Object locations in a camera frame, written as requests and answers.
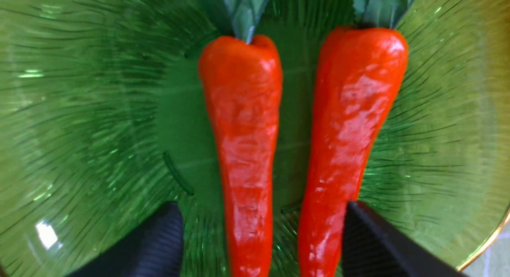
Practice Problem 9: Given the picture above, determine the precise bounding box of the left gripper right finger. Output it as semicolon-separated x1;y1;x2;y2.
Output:
342;201;464;277

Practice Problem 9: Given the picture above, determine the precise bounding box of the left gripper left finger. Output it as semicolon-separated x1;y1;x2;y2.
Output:
68;201;184;277

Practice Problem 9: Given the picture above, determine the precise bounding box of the orange toy carrot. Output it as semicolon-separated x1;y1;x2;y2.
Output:
298;0;419;277
198;0;283;277

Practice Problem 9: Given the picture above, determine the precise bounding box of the green checked tablecloth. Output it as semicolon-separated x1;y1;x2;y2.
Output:
463;224;510;277

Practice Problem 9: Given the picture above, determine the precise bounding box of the green ribbed plastic plate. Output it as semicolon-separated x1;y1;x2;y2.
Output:
1;0;509;277

